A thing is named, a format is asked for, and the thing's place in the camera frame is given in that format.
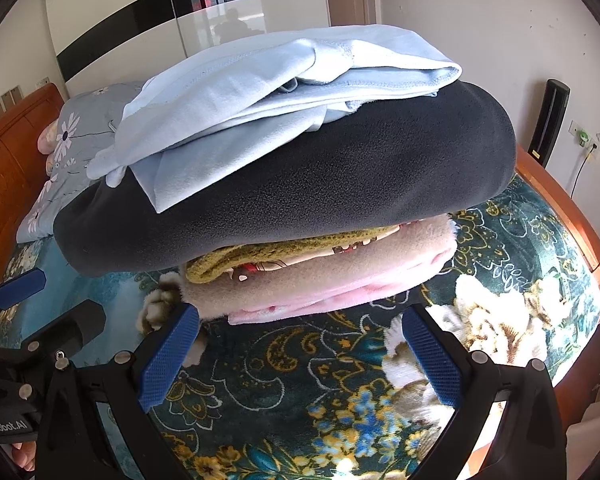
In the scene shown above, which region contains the wooden bed side rail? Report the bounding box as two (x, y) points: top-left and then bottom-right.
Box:
(512, 145), (600, 406)

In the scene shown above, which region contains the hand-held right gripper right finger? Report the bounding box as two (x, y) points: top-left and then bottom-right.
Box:
(401, 302), (568, 480)

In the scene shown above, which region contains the grey floral pillow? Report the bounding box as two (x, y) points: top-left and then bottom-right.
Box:
(16, 81), (146, 241)

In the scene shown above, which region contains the pink pillow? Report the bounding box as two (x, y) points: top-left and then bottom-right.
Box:
(36, 122), (61, 156)

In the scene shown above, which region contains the light blue garment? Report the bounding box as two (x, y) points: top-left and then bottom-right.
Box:
(86, 24), (463, 213)

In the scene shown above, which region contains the dark grey fleece garment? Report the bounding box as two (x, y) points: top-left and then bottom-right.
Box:
(52, 80), (517, 278)

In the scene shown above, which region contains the pink fleece garment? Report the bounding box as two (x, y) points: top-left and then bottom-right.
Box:
(227, 220), (461, 325)

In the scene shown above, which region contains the thin power cable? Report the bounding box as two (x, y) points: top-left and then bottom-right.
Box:
(570, 142), (598, 201)

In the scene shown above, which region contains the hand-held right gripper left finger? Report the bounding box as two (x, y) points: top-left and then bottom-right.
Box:
(34, 302), (201, 480)

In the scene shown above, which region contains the person's left hand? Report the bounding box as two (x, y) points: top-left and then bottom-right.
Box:
(7, 440), (39, 474)

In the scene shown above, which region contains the black tower appliance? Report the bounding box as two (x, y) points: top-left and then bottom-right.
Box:
(528, 79), (571, 168)

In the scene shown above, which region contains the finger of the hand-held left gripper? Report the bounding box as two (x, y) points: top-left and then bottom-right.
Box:
(24, 299), (107, 362)
(0, 268), (49, 322)

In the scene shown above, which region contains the white black-striped wardrobe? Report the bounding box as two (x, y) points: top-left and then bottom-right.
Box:
(42, 0), (331, 98)

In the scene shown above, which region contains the pink fluffy garment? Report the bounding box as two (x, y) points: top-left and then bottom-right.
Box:
(180, 212), (456, 322)

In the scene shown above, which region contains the wooden headboard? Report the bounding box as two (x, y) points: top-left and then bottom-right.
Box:
(0, 82), (68, 281)

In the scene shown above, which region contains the striped wall panel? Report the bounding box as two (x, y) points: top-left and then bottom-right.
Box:
(0, 87), (21, 128)

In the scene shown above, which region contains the olive knit garment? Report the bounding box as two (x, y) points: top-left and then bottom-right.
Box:
(186, 224), (401, 283)

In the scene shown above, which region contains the wall socket with green plug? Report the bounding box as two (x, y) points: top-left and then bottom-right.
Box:
(570, 120), (599, 149)

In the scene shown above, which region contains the dark floral blanket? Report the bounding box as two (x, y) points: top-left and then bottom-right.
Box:
(0, 170), (600, 480)

